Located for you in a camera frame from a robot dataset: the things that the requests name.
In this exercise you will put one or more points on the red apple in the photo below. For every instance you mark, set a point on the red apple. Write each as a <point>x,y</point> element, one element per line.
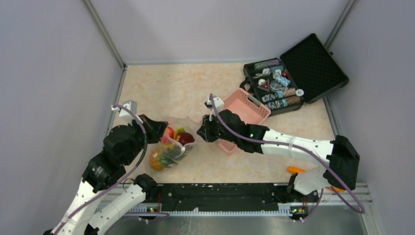
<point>168,136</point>

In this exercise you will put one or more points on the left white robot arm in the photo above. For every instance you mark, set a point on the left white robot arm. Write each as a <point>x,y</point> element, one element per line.
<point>107,170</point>

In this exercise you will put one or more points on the orange toy pineapple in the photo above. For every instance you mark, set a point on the orange toy pineapple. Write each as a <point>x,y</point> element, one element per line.
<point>164,156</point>

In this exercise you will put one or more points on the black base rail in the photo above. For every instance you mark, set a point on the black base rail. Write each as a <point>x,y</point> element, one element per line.
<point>230,199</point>

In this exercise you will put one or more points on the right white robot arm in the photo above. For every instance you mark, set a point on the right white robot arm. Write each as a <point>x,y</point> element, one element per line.
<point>336,161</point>

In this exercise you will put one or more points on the pink plastic basket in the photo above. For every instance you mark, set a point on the pink plastic basket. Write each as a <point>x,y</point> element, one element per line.
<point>246,106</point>

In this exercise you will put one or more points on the black poker chip case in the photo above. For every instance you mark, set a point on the black poker chip case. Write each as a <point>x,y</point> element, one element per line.
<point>303,74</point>

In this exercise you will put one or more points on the yellow banana bunch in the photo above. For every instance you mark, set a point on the yellow banana bunch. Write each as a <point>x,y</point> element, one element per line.
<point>177,132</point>

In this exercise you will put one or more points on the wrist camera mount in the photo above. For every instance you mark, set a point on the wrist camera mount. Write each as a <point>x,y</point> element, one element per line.
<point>126,111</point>
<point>216,106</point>

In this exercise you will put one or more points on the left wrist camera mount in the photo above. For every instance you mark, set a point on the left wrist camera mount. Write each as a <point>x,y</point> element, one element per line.
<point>126,111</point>

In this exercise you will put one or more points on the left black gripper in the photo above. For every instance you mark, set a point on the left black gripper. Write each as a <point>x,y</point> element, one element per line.
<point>155,128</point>

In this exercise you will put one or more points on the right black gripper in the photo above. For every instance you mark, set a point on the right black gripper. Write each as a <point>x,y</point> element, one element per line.
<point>205,131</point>

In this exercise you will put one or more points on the clear zip top bag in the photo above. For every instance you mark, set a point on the clear zip top bag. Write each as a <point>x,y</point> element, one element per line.
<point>190,126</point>

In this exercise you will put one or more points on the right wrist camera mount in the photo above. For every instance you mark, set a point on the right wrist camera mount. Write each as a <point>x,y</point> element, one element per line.
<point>216,106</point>

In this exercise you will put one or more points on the orange carrot toy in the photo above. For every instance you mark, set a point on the orange carrot toy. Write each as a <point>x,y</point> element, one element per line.
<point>293,170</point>

